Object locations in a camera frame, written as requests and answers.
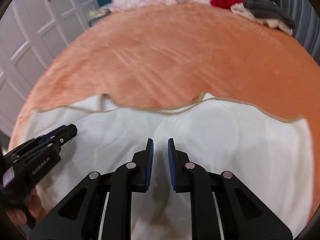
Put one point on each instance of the orange plush blanket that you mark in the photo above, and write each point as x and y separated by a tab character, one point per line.
162	55

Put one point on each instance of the cream fleece garment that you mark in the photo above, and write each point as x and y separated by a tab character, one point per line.
245	12

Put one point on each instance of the pale yellow cloth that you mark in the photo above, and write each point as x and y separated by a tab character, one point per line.
100	11

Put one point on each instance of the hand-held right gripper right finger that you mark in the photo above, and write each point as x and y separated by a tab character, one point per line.
171	166

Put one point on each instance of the white panelled wardrobe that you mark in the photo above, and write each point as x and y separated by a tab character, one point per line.
32	30

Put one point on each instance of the grey knit garment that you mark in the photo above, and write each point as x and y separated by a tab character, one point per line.
267	11

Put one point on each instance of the grey pleated curtain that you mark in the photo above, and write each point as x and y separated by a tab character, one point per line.
302	17

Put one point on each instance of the person's left hand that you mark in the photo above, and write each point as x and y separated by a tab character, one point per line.
36	202

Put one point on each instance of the white quilted jacket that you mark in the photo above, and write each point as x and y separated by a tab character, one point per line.
225	142

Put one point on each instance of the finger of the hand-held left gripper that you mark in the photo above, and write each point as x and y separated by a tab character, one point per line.
53	132
67	133

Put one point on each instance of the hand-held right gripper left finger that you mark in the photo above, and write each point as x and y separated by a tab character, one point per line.
149	166

